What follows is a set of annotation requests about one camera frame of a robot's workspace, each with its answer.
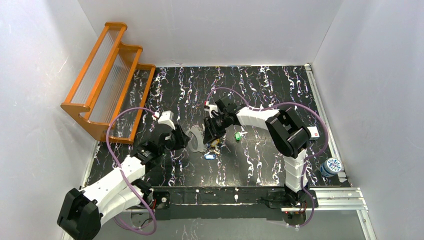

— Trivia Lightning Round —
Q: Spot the yellow key tag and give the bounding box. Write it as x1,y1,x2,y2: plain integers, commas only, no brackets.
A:
210,139,220,147

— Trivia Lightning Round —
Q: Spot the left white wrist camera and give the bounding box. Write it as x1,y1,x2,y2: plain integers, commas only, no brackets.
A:
153,110,176,130

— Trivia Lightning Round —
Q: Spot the blue white tape roll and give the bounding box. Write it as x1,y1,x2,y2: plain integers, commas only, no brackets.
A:
319,157,343,178

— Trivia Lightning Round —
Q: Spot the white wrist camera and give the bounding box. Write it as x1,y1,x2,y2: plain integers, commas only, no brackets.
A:
203,104,219,116
153,110,176,130

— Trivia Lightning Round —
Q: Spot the blue key tag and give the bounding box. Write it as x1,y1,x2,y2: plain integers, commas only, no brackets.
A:
204,153,216,160

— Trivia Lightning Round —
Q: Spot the aluminium frame rail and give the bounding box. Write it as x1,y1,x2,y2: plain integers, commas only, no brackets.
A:
62,64,377,240

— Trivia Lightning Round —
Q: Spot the orange wooden rack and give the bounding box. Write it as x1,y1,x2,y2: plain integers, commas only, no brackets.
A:
60,21,156,144

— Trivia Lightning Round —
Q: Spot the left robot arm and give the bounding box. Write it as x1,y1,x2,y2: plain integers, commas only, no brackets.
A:
56,124,190,240

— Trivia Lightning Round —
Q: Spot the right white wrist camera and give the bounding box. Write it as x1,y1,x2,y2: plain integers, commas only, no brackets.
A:
203,104,219,116

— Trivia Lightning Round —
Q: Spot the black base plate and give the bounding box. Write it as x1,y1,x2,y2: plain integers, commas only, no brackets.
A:
143,191,171,210
261,189,319,208

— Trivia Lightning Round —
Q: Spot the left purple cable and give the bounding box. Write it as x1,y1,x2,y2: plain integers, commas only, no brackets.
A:
105,107,159,236

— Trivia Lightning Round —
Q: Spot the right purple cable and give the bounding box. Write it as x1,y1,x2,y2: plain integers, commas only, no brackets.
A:
205,87,330,229

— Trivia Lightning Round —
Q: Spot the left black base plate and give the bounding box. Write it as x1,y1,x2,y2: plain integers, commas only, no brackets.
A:
143,191,171,210

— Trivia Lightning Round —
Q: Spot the purple cable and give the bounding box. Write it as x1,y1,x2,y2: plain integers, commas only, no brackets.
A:
105,107,159,236
205,87,330,229

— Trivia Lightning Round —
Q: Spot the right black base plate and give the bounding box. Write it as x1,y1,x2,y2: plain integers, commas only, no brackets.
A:
261,189,319,208

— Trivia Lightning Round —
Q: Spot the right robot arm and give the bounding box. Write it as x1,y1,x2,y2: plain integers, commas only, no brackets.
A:
203,97,312,205

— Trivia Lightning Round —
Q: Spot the white box red label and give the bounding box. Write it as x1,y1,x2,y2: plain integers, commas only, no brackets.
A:
307,126,320,139

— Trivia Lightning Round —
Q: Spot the green key tag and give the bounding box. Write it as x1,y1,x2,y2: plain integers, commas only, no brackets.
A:
234,132,242,142

